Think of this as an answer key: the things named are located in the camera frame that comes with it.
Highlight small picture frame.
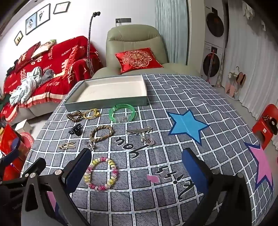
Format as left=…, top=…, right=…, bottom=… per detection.
left=14, top=31, right=23, bottom=46

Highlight gold spiral hair tie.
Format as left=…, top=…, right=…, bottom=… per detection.
left=84, top=108, right=100, bottom=119

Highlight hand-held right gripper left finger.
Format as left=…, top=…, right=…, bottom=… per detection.
left=21, top=148, right=92, bottom=226

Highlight pale blue curtain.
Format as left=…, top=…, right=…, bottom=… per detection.
left=155, top=0, right=188, bottom=64

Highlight silver pendant charm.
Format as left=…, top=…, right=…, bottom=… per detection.
left=140, top=134, right=155, bottom=146

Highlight slipper rack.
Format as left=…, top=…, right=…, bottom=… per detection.
left=225, top=66, right=247, bottom=99

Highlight pale green armchair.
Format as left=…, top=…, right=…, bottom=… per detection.
left=92, top=25, right=200, bottom=80

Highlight printed pillow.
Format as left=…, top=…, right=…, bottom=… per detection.
left=31, top=40, right=56, bottom=58

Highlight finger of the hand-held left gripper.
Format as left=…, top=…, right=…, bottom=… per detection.
left=0, top=158, right=46, bottom=187
left=0, top=139, right=22, bottom=168

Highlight red gift box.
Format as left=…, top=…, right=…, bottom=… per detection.
left=0, top=124, right=31, bottom=181

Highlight brown spiral hair tie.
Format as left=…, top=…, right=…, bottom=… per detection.
left=66, top=111, right=84, bottom=122

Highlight white cardboard box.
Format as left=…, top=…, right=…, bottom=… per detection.
left=14, top=119, right=33, bottom=133

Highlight grey tiled tray table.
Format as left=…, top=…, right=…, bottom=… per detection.
left=21, top=73, right=274, bottom=226

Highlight framed certificate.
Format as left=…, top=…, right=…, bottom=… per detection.
left=53, top=2, right=70, bottom=14

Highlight red handled mop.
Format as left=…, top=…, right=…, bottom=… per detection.
left=207, top=50, right=216, bottom=83

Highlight black framed portrait picture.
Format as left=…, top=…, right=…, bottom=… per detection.
left=36, top=4, right=51, bottom=26
left=26, top=12, right=36, bottom=35

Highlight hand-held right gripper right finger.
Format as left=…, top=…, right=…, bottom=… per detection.
left=182, top=148, right=252, bottom=226

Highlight brown braided hair band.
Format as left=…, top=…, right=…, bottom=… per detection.
left=90, top=126, right=114, bottom=143

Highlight grey clothes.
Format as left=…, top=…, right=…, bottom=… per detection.
left=41, top=70, right=55, bottom=84

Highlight light blue clothes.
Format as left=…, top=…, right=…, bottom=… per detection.
left=9, top=67, right=43, bottom=105

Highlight red embroidered cushion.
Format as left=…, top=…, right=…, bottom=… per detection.
left=115, top=48, right=164, bottom=74

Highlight red satin cushion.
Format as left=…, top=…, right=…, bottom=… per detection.
left=65, top=47, right=80, bottom=72

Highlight gold flat hair clip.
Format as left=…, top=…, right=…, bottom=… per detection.
left=58, top=141, right=76, bottom=150

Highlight white dryer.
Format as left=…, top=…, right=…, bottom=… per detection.
left=205, top=5, right=226, bottom=49

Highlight silver hair clip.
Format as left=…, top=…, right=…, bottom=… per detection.
left=126, top=127, right=152, bottom=135

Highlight red plastic stool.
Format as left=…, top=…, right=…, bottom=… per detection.
left=252, top=104, right=278, bottom=150

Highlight flexible phone stand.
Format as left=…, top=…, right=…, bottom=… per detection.
left=86, top=11, right=101, bottom=67

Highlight white sheer curtain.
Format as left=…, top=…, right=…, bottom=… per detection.
left=222, top=0, right=278, bottom=122

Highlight grey sofa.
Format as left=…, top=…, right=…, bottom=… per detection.
left=9, top=93, right=66, bottom=125

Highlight red blanket covered sofa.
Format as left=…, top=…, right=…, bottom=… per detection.
left=0, top=36, right=102, bottom=109

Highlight white washing machine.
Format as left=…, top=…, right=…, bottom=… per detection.
left=201, top=42, right=224, bottom=86

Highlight green translucent bangle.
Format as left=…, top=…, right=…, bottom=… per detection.
left=109, top=104, right=135, bottom=124

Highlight red round mat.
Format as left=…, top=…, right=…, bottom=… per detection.
left=15, top=131, right=35, bottom=152

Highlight black hair claw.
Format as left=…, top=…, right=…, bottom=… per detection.
left=69, top=124, right=83, bottom=135

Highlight pastel bead bracelet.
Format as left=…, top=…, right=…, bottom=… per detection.
left=84, top=158, right=118, bottom=190

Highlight grey tray with white lining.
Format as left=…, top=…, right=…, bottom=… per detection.
left=64, top=74, right=150, bottom=112

